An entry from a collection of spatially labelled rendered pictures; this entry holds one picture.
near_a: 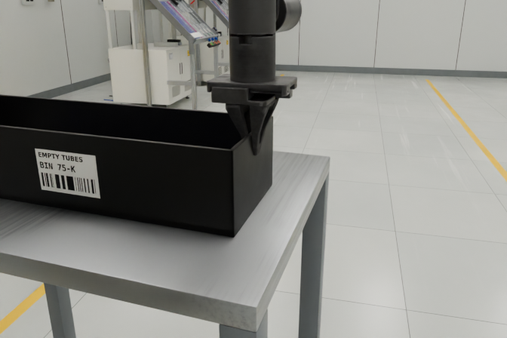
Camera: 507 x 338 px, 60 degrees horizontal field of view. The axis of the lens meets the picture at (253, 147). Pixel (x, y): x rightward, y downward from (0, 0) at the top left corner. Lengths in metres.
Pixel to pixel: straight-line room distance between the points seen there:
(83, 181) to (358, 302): 1.35
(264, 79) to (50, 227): 0.33
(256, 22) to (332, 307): 1.37
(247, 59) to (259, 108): 0.06
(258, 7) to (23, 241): 0.39
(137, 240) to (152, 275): 0.08
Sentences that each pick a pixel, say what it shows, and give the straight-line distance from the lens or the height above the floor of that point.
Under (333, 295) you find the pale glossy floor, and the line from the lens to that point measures 1.81.
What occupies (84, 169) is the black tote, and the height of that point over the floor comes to 0.86.
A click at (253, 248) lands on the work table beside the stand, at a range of 0.52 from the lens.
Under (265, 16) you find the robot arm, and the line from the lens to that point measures 0.53.
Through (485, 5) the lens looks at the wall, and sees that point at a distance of 7.44.
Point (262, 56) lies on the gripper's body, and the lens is 0.53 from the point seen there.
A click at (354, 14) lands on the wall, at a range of 7.24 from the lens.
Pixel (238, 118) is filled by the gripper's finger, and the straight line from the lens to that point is 0.55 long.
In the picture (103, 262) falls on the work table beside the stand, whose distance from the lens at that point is 0.53.
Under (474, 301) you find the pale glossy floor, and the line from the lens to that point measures 1.95.
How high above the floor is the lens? 1.07
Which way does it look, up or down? 18 degrees down
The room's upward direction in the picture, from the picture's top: straight up
